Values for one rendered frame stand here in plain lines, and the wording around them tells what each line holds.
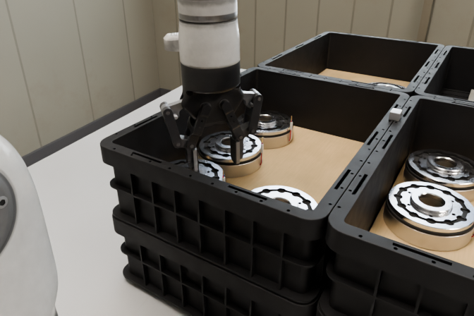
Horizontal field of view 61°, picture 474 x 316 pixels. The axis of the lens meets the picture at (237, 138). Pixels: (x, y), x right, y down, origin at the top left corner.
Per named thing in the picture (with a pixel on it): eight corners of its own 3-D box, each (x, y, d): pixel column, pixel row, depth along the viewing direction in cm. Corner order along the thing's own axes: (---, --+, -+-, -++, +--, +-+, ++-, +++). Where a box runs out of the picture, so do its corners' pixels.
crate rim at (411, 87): (409, 106, 67) (412, 93, 66) (253, 77, 81) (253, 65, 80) (444, 54, 98) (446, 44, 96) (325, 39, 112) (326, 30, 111)
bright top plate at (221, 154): (246, 168, 59) (246, 164, 59) (187, 154, 63) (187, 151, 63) (270, 140, 67) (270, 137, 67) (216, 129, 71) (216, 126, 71)
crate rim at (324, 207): (318, 246, 37) (320, 225, 36) (95, 160, 51) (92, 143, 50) (409, 106, 67) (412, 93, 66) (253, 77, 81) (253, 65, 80)
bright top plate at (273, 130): (274, 140, 67) (274, 137, 67) (226, 125, 72) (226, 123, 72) (302, 120, 74) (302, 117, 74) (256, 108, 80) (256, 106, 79)
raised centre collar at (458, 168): (463, 178, 56) (463, 173, 56) (424, 169, 58) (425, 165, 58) (463, 162, 60) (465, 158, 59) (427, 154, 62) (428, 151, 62)
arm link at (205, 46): (226, 41, 58) (224, -4, 55) (254, 63, 49) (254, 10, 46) (163, 48, 56) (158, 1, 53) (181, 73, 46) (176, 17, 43)
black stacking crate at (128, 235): (302, 386, 46) (310, 312, 41) (117, 280, 60) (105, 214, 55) (389, 208, 76) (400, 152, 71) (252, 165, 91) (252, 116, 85)
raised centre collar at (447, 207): (446, 221, 47) (448, 216, 47) (404, 206, 50) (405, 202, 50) (456, 202, 51) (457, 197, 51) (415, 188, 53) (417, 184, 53)
